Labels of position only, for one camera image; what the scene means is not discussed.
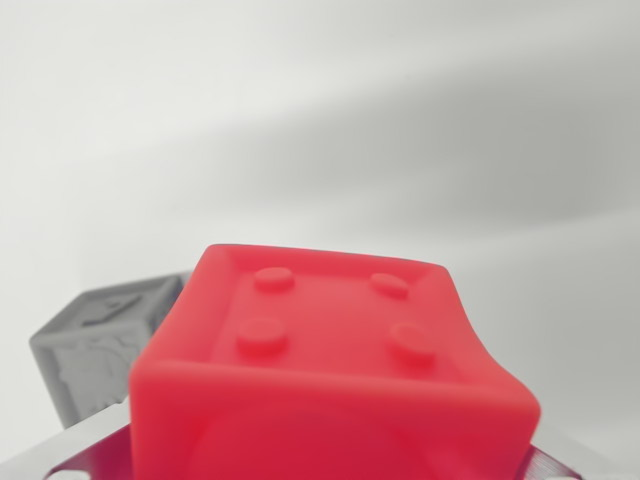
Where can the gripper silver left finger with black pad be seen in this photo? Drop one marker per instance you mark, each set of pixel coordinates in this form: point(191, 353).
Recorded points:
point(85, 450)

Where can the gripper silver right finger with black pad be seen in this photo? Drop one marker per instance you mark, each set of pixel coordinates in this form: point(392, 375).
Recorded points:
point(547, 462)

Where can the red studded cube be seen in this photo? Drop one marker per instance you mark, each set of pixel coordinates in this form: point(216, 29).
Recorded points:
point(320, 380)

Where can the grey embossed cube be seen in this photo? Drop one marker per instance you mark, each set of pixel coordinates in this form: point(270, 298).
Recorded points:
point(90, 350)

